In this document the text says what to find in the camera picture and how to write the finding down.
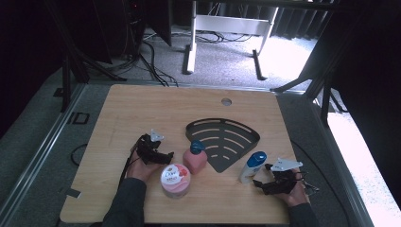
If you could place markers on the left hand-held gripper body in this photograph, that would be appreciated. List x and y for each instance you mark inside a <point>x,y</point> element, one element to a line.
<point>147,151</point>

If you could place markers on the white bottle with blue cap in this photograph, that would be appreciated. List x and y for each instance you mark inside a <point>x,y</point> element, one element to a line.
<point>250,170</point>

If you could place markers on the pink jar with white lid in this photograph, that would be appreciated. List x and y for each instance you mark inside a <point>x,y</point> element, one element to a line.
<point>175,181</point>

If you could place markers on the person's left hand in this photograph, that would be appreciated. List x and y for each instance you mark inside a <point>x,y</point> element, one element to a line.
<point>140,171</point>

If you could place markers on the black tape piece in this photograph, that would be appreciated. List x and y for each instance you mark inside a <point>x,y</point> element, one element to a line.
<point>73,193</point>

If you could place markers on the black rectangular bracket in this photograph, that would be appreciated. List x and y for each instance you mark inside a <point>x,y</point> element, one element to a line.
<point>78,118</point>

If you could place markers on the black fan-shaped slotted rack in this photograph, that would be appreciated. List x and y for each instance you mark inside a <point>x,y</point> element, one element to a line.
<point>233,138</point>

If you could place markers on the white desk frame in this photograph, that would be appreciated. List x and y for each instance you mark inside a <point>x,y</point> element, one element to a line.
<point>230,24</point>

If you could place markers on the person's right hand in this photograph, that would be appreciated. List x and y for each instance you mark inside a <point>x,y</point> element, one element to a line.
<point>298,195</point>

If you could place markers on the dark curtain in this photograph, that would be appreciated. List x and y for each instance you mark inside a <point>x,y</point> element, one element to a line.
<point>293,22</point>

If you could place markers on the black metal stand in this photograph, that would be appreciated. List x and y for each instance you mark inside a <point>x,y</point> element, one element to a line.
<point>318,75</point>
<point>71,66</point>

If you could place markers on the pink bottle with blue cap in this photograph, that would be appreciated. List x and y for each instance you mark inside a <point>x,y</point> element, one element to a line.
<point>195,160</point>

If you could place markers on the black computer tower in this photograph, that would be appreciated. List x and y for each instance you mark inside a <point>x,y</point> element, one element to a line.
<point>119,28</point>

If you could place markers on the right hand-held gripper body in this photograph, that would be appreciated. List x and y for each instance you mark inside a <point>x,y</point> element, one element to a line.
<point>282,183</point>

